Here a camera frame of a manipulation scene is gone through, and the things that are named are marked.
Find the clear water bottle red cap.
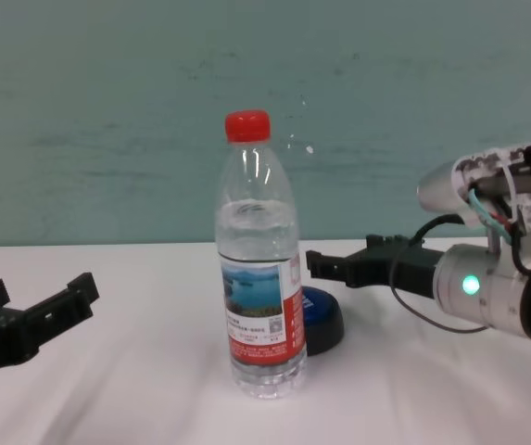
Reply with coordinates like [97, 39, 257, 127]
[213, 109, 309, 401]

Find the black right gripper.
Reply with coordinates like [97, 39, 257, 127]
[305, 234, 446, 300]

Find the blue push button black base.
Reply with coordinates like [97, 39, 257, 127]
[300, 286, 346, 358]

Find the dark right arm cable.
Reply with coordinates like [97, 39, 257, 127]
[388, 213, 489, 336]

